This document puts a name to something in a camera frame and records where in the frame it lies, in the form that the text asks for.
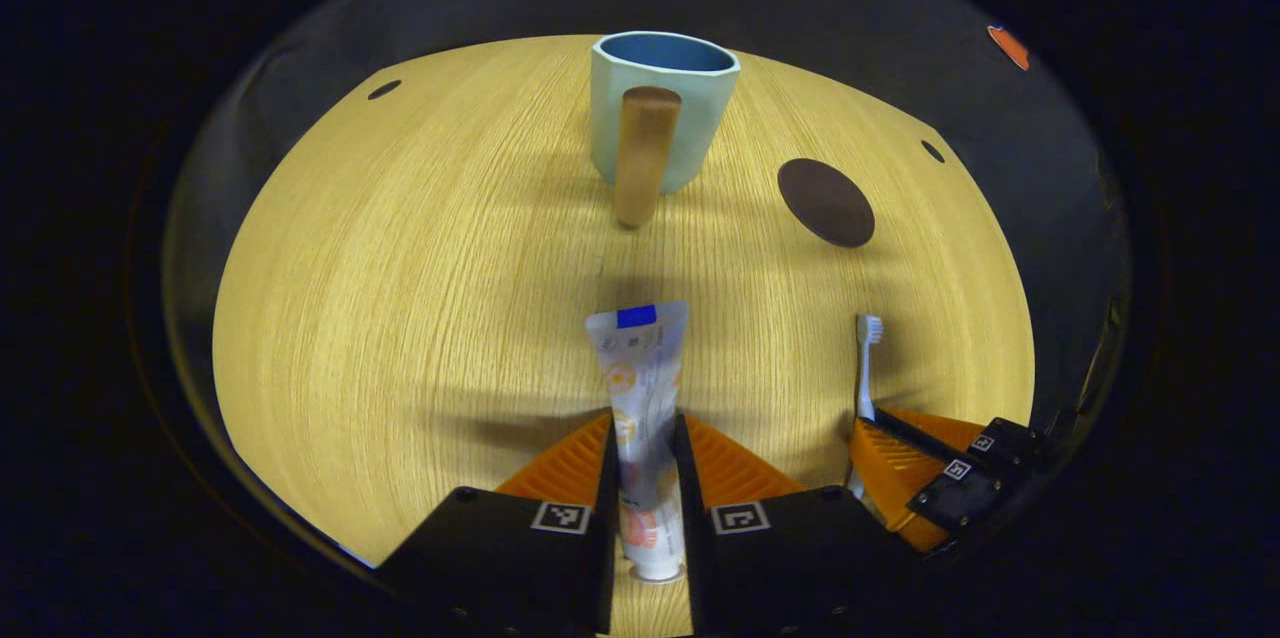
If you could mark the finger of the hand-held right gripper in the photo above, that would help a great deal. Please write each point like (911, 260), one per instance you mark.
(955, 498)
(1010, 443)

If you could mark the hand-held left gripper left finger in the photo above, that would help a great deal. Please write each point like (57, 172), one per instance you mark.
(603, 568)

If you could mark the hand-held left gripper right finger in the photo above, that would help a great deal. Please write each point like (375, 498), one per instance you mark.
(700, 578)

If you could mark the white toothbrush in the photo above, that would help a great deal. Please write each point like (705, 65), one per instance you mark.
(866, 378)

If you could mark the white toothpaste tube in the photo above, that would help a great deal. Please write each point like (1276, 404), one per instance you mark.
(645, 398)

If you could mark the dark brown round coaster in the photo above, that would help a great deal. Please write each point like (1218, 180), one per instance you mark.
(826, 203)

